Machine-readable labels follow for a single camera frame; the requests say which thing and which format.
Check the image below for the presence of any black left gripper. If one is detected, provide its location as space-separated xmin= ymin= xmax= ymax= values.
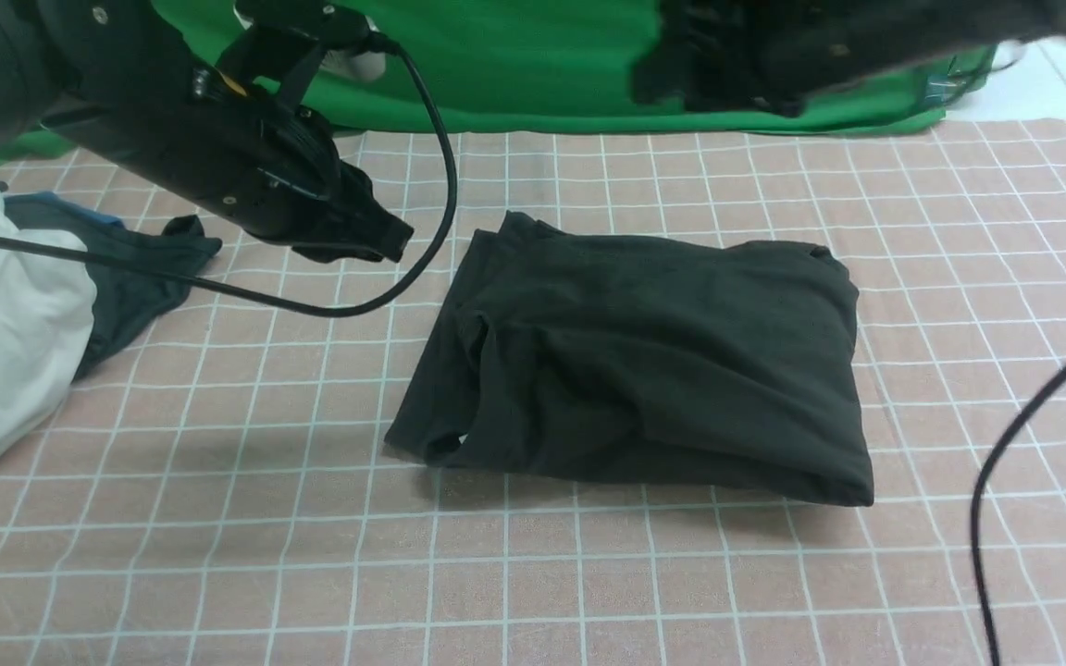
xmin=43 ymin=1 xmax=411 ymax=263

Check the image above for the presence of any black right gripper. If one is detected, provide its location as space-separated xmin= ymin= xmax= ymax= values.
xmin=630 ymin=1 xmax=1066 ymax=117

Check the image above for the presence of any dark gray long-sleeve top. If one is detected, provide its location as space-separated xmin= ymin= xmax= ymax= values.
xmin=384 ymin=212 xmax=875 ymax=507

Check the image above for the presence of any gray left robot arm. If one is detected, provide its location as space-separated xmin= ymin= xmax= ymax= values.
xmin=0 ymin=1 xmax=411 ymax=263

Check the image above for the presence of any blue garment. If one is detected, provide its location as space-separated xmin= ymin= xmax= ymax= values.
xmin=32 ymin=192 xmax=126 ymax=228

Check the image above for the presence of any metal binder clip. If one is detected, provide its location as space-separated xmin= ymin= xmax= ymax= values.
xmin=921 ymin=56 xmax=970 ymax=108

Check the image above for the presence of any dark teal garment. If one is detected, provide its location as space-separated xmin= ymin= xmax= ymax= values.
xmin=5 ymin=194 xmax=223 ymax=380

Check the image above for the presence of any green backdrop cloth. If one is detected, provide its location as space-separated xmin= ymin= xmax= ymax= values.
xmin=0 ymin=1 xmax=996 ymax=166

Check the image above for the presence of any pink checkered tablecloth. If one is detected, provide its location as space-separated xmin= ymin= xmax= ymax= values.
xmin=0 ymin=119 xmax=1066 ymax=665

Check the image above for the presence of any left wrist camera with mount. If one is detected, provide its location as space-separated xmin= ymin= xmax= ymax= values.
xmin=217 ymin=1 xmax=398 ymax=108

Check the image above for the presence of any black left camera cable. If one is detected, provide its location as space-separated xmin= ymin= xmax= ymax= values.
xmin=0 ymin=32 xmax=461 ymax=320

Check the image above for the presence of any black camera cable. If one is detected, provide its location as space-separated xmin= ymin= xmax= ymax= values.
xmin=970 ymin=314 xmax=1066 ymax=666
xmin=0 ymin=32 xmax=461 ymax=320

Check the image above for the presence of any black right camera cable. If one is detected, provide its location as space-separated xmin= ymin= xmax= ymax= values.
xmin=970 ymin=314 xmax=1066 ymax=666

